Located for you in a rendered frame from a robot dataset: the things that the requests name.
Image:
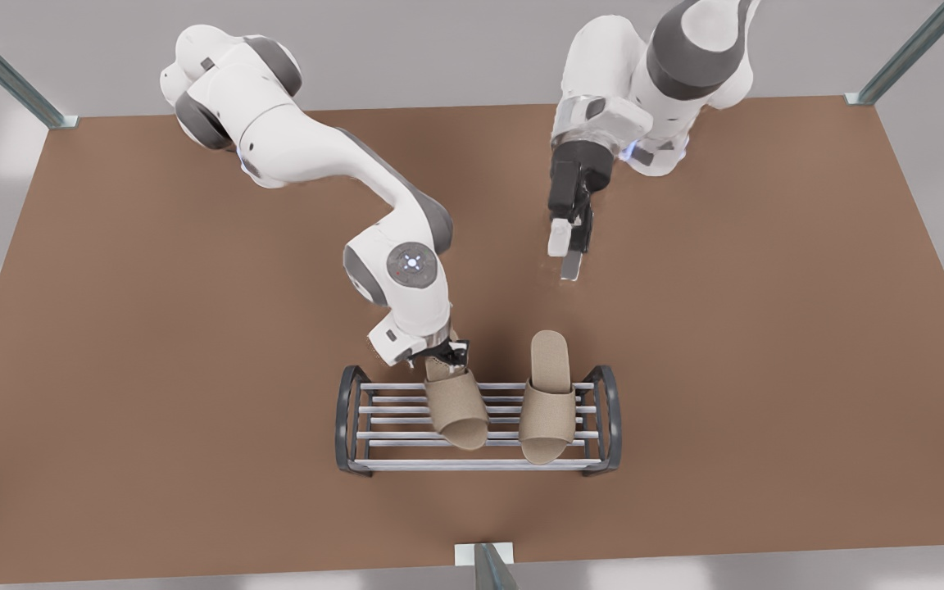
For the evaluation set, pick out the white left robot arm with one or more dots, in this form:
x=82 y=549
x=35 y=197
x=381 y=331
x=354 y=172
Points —
x=669 y=74

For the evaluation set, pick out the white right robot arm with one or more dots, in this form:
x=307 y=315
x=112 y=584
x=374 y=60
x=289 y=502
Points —
x=308 y=152

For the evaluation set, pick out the grey metal shoe rack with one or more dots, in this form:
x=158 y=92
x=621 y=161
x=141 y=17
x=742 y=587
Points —
x=406 y=426

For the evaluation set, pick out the silver frame post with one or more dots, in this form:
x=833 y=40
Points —
x=488 y=565
x=5 y=74
x=910 y=53

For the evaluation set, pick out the beige slipper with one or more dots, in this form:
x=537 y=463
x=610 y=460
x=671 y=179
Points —
x=454 y=406
x=548 y=393

